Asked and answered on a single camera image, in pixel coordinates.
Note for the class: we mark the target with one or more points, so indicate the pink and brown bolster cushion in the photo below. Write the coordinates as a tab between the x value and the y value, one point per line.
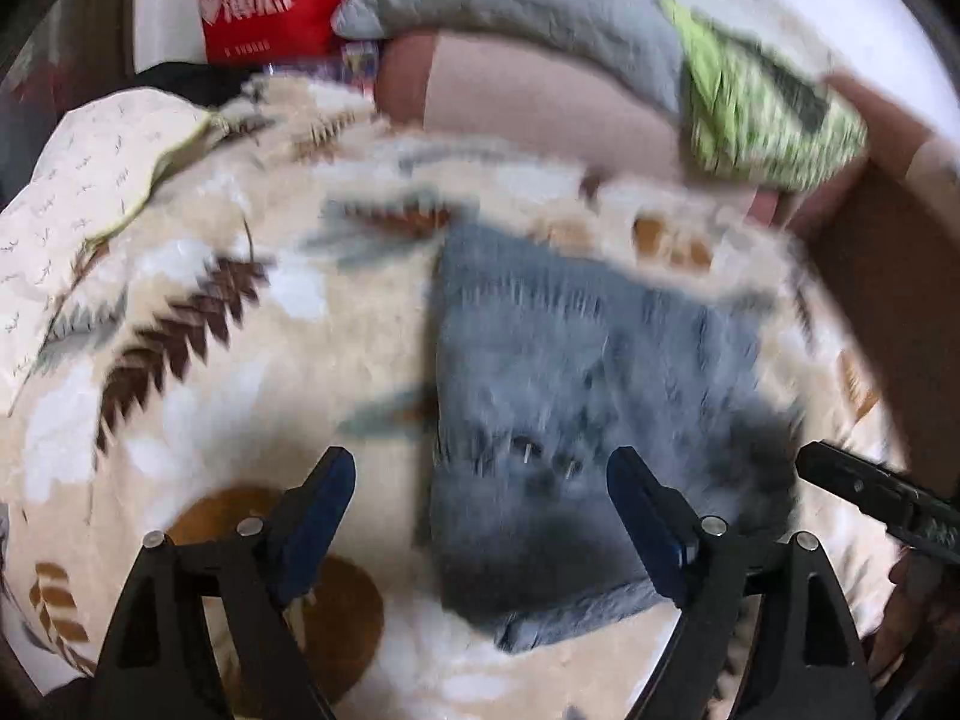
540	112

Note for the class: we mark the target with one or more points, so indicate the person's right hand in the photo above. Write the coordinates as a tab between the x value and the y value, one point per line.
919	615

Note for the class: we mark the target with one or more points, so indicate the dark green striped cloth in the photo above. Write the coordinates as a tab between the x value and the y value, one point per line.
799	90

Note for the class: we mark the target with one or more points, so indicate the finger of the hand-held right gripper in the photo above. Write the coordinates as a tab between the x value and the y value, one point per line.
847	476

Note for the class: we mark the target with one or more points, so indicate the beige leaf-printed blanket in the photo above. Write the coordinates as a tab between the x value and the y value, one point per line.
262	390

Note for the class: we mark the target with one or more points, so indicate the grey quilted pillow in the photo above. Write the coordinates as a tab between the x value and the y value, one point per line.
525	7

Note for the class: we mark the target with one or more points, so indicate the small colourful packet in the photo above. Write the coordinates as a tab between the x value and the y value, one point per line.
361	61

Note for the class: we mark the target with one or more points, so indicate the blue denim pants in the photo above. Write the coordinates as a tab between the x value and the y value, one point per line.
570	405

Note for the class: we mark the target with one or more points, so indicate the brown wooden board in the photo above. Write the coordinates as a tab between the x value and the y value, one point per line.
900	300

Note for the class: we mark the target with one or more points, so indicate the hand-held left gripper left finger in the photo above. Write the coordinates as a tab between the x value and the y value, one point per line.
316	532

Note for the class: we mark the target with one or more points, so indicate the red paper bag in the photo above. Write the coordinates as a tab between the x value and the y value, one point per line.
285	0

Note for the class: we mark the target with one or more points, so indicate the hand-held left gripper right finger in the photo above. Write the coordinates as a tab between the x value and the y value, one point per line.
649	532

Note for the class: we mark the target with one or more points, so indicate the green patterned cloth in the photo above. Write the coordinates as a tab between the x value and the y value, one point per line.
750	135

